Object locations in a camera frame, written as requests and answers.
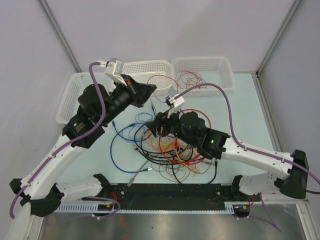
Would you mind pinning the aluminium frame post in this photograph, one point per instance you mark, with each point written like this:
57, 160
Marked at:
295, 6
53, 23

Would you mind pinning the left white plastic basket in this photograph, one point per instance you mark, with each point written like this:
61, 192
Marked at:
79, 91

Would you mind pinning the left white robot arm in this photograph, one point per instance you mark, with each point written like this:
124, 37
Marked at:
97, 108

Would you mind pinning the white plastic basket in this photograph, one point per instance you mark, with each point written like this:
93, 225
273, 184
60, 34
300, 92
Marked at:
191, 71
156, 72
79, 91

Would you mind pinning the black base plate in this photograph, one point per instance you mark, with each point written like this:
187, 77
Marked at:
171, 197

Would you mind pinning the middle white plastic basket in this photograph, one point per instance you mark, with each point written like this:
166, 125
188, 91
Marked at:
156, 72

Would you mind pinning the white slotted cable duct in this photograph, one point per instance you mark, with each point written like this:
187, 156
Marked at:
97, 208

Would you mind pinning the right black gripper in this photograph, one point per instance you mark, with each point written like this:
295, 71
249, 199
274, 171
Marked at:
162, 120

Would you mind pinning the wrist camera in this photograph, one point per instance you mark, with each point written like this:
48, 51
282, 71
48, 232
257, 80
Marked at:
175, 103
113, 69

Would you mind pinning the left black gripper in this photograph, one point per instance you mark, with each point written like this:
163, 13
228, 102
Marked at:
139, 92

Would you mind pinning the right white plastic basket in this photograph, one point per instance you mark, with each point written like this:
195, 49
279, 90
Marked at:
191, 71

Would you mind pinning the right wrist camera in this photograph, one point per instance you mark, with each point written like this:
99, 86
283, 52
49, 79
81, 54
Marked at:
175, 103

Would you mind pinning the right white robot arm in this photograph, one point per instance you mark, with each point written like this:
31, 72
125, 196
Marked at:
284, 172

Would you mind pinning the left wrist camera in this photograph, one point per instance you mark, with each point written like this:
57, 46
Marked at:
113, 69

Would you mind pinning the aluminium frame post left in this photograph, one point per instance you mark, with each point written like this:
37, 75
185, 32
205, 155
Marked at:
53, 23

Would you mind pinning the aluminium frame post right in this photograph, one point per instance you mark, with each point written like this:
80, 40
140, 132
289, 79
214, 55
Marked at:
295, 6

